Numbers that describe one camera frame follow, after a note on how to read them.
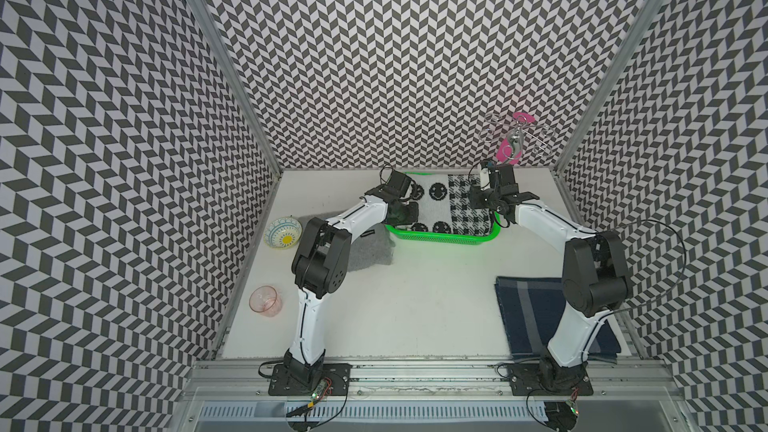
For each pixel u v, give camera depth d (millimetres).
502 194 735
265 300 850
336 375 737
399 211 852
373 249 937
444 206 985
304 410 680
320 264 543
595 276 489
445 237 937
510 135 899
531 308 830
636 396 723
